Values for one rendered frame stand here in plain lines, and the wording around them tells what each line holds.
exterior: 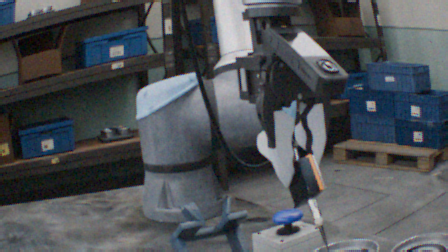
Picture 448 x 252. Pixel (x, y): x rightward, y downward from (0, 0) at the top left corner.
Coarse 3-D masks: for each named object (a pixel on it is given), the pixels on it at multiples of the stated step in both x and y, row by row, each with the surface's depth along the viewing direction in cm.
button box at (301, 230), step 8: (296, 224) 80; (304, 224) 79; (264, 232) 79; (272, 232) 78; (280, 232) 76; (288, 232) 76; (296, 232) 76; (304, 232) 76; (312, 232) 75; (256, 240) 78; (264, 240) 76; (272, 240) 75; (280, 240) 74; (288, 240) 74; (296, 240) 74; (304, 240) 75; (312, 240) 75; (320, 240) 76; (256, 248) 78; (264, 248) 77; (272, 248) 75; (280, 248) 73; (288, 248) 74; (296, 248) 74; (304, 248) 75; (312, 248) 76
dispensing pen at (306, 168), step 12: (300, 168) 71; (312, 168) 71; (300, 180) 71; (312, 180) 70; (300, 192) 71; (312, 192) 69; (300, 204) 72; (312, 204) 70; (312, 216) 70; (324, 240) 69
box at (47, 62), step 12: (36, 36) 401; (48, 36) 406; (60, 36) 394; (24, 48) 395; (36, 48) 401; (48, 48) 406; (60, 48) 380; (24, 60) 362; (36, 60) 367; (48, 60) 372; (60, 60) 378; (24, 72) 362; (36, 72) 367; (48, 72) 372; (60, 72) 378; (24, 84) 365
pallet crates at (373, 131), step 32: (384, 64) 471; (416, 64) 442; (352, 96) 477; (384, 96) 443; (416, 96) 406; (352, 128) 483; (384, 128) 450; (416, 128) 412; (352, 160) 467; (384, 160) 427
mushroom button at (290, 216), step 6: (282, 210) 78; (288, 210) 78; (294, 210) 77; (276, 216) 76; (282, 216) 76; (288, 216) 75; (294, 216) 75; (300, 216) 76; (276, 222) 76; (282, 222) 75; (288, 222) 75; (294, 222) 75; (288, 228) 77
